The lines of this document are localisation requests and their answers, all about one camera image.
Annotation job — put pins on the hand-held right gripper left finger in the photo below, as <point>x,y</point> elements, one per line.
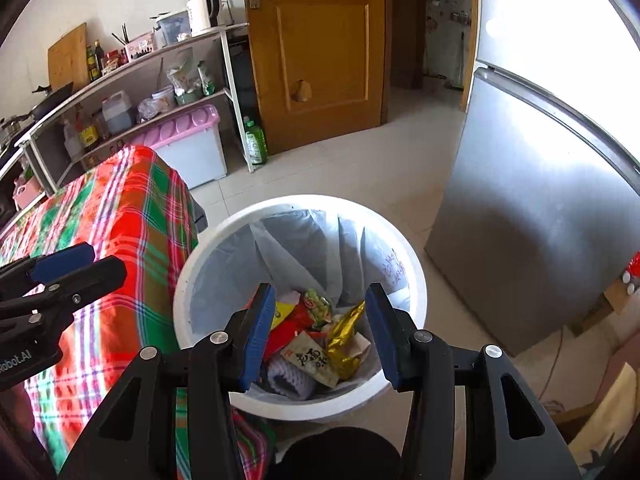
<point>257,340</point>

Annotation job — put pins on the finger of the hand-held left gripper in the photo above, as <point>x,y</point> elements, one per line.
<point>100,272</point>
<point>60,262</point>

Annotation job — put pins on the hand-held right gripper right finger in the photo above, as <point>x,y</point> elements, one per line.
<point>382,340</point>

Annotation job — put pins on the red plastic wrapper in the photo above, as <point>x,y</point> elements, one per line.
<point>287,332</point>

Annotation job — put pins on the yellow snack packet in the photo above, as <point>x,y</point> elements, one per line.
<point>281,312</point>

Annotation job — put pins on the gold foil wrapper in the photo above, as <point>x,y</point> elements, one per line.
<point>345,340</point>

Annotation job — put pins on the white foam fruit net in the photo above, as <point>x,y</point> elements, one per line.
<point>292,380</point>

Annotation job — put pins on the brown snack packet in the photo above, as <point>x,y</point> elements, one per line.
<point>310,360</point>

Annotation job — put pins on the grey plastic bin liner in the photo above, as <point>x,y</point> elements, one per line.
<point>240,280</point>

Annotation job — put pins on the green snack packet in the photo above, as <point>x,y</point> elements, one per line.
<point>317,305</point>

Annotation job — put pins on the white round trash bin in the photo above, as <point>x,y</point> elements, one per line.
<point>300,202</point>

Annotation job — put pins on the red green plaid tablecloth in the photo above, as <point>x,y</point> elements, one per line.
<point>135,220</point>

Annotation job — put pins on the pink plastic basket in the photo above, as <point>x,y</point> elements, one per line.
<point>27,190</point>

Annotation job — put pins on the white plastic bottle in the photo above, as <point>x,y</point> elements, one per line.
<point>72,140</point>

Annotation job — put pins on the yellow label sauce bottle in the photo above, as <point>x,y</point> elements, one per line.
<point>89,132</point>

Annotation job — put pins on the steel cooking pot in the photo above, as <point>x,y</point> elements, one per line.
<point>10,127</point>

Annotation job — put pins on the pink lid storage box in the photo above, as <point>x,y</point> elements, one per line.
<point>200,150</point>

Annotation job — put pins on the translucent oil jug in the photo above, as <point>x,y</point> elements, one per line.
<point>117,112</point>

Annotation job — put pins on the black wok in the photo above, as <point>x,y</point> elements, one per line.
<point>50,100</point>

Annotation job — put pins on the crumpled clear plastic bag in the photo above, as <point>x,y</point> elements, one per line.
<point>147,110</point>

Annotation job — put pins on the clear plastic jar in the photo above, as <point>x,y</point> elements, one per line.
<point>164,97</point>

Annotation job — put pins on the silver refrigerator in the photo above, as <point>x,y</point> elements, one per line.
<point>525,210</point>

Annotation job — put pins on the green plastic bottle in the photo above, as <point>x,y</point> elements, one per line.
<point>256,142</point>

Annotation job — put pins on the green bowl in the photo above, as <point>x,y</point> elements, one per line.
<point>189,96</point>

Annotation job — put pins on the green oil bottle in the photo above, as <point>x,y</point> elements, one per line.
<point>91,62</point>

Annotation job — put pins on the wooden cutting board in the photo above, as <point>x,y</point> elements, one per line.
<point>67,60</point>

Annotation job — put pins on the dark sauce bottle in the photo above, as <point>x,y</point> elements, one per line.
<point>99,59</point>

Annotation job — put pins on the red lid jar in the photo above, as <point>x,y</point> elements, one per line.
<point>114,59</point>

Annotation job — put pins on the plastic food bags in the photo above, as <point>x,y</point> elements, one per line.
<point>187,77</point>

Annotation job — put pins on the white shelf rack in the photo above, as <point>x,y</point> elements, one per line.
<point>150,58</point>

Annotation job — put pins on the cardboard box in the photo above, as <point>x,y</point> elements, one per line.
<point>607,300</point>

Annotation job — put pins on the pink chopstick box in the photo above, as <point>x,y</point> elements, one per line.
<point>141,45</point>

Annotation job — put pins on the printed yellow cloth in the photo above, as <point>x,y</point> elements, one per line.
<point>607,430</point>

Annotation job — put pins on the clear plastic container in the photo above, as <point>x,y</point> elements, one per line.
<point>172,27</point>

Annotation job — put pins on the red bottles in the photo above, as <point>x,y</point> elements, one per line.
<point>632,267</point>

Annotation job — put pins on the white electric kettle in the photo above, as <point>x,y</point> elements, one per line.
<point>202,7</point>

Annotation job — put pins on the broom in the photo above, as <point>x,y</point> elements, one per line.
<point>457,65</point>

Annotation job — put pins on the wooden door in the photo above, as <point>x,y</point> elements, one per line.
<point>325,60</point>

